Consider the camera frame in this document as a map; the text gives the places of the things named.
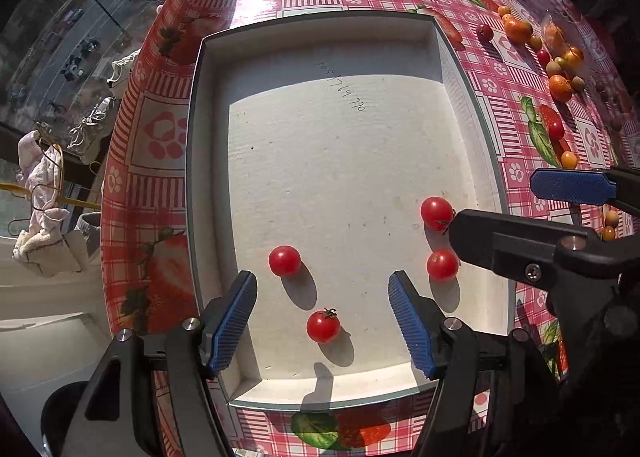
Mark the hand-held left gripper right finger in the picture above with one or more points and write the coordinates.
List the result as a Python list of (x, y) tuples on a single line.
[(411, 324)]

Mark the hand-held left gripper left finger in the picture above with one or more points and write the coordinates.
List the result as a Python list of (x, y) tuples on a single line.
[(231, 324)]

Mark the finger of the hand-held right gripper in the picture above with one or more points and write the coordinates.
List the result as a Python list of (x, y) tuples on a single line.
[(500, 242), (570, 185)]

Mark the red cherry tomato with stem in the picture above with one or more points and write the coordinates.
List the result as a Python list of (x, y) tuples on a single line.
[(323, 327)]

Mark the white cardboard box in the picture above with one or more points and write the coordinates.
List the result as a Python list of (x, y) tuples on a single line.
[(325, 162)]

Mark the dark grape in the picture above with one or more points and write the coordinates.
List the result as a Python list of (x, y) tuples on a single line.
[(616, 123)]

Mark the orange mandarin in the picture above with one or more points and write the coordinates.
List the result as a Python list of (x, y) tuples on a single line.
[(560, 88), (517, 29)]

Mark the green grape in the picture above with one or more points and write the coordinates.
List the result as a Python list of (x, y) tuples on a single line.
[(553, 68), (578, 83)]

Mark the yellow orange cherry tomato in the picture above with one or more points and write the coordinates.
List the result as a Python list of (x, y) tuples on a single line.
[(574, 56)]

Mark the clear plastic bag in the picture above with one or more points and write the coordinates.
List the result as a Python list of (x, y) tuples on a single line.
[(557, 32)]

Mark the grey cloth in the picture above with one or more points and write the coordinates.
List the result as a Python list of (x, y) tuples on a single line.
[(87, 232)]

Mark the small orange kumquat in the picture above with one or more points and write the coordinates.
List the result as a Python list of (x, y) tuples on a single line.
[(504, 11)]

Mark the dark round bin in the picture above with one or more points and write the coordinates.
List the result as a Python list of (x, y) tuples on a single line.
[(62, 412)]

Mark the red checkered strawberry tablecloth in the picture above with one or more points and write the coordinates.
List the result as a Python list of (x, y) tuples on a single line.
[(165, 132)]

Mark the white sneakers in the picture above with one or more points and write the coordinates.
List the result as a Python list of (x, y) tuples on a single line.
[(92, 127)]

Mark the pink clothes on hanger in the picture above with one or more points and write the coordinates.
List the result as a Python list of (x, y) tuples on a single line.
[(37, 177)]

